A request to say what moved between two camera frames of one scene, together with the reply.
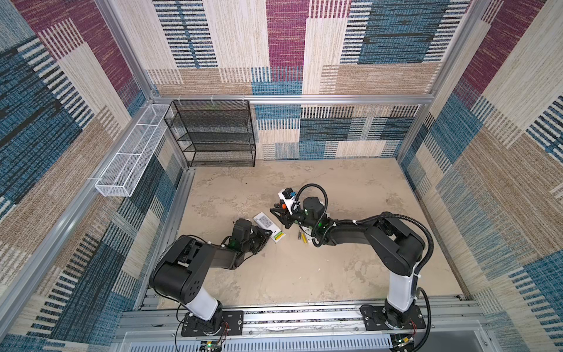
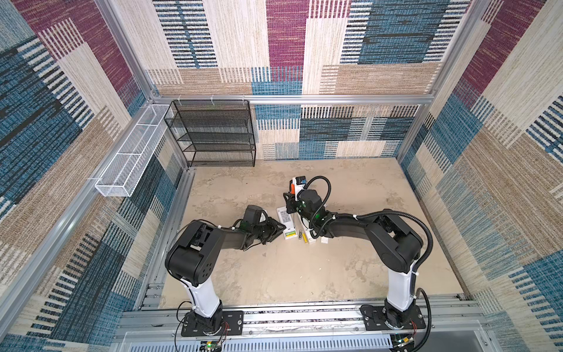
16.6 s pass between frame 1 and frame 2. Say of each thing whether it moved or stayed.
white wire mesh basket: stayed
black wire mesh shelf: stayed
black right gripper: moved
